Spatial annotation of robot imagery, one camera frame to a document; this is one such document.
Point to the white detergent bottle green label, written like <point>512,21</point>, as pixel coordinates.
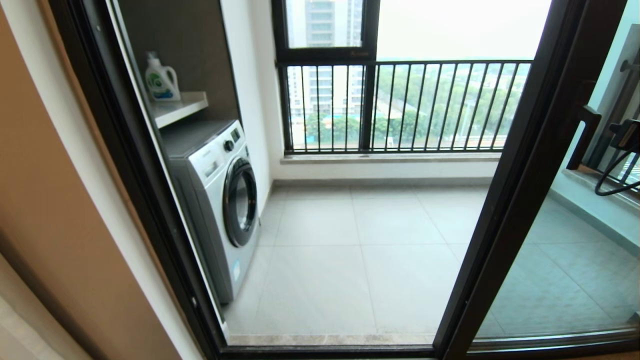
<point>161,80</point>

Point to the long grey stone window sill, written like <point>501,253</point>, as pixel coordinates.
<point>390,158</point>

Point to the white wall shelf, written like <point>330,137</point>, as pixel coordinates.
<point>180,107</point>

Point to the short grey stone side sill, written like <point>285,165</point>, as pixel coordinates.
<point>590,186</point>

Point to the white front-load washing machine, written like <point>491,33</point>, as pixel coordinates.
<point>210,200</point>

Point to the dark brown sliding glass door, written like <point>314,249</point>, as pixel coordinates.
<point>525,175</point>

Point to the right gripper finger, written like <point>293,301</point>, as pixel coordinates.
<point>625,135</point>

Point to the long black balcony railing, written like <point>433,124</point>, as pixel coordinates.
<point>425,63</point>

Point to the dark window frame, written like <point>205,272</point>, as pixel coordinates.
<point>369,100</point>

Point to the dark brown fixed glass panel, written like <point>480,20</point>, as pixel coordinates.
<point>600,280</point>

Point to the black-framed balcony doorway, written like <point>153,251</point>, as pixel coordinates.
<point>100,75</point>

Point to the short black side railing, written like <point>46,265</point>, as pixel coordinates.
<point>629,65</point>

